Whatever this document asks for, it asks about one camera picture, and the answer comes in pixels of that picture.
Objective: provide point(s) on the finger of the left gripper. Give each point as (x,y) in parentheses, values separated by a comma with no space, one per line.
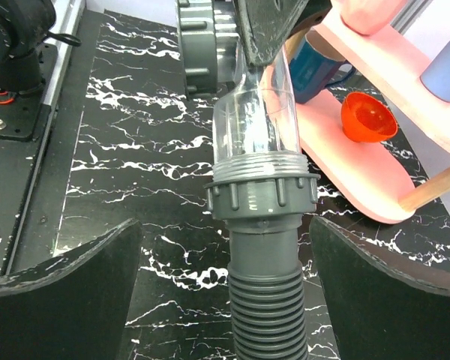
(264,26)

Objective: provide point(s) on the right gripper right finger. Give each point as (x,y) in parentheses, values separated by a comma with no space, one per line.
(381,304)

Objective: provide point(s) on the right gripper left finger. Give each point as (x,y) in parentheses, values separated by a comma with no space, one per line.
(74,305)

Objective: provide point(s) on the clear plastic canister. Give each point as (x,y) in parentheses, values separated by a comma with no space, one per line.
(254,123)

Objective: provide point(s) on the dark blue cup bottom shelf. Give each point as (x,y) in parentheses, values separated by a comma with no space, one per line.
(313,66)

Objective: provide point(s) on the pink three-tier wooden shelf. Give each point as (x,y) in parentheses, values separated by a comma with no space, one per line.
(345,137)

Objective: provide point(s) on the orange object on shelf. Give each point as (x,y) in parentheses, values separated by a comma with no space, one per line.
(367,120)

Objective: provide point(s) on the blue cup middle shelf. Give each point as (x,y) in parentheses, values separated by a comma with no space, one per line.
(436,77)

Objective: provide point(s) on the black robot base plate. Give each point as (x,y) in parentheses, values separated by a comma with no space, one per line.
(33,175)

